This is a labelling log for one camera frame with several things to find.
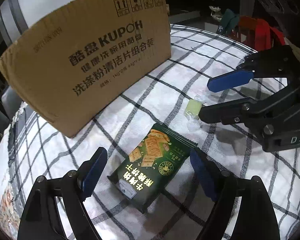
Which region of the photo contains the green cracker packet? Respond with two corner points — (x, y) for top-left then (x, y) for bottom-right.
(108, 123), (197, 213)

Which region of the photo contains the floral patterned table mat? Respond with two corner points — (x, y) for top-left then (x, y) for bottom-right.
(0, 184), (20, 239)

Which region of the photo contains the red child chair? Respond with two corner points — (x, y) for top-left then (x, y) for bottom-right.
(229, 16), (285, 51)

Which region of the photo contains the pale green wrapped candy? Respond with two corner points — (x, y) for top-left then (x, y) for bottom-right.
(184, 95), (205, 132)

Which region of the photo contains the dark green cloth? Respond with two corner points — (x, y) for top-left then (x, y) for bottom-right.
(216, 9), (239, 36)

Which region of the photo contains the black white plaid tablecloth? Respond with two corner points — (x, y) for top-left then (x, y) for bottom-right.
(0, 25), (300, 239)

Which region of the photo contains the brown cardboard box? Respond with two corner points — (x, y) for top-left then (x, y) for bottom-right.
(0, 0), (171, 138)

